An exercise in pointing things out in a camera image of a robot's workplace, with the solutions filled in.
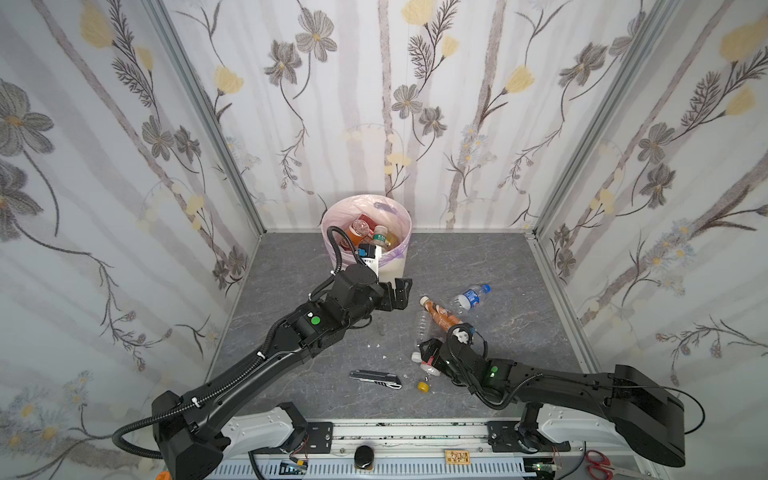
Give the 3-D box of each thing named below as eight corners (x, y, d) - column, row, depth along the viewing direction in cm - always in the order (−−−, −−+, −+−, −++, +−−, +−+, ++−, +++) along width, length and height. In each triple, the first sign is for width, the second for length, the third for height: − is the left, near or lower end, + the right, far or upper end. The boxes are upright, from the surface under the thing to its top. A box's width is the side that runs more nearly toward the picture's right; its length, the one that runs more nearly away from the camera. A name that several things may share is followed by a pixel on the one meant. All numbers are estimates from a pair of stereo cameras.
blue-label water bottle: (458, 317, 98) (461, 309, 94) (448, 305, 101) (451, 297, 97) (491, 298, 103) (495, 289, 99) (481, 287, 106) (485, 279, 102)
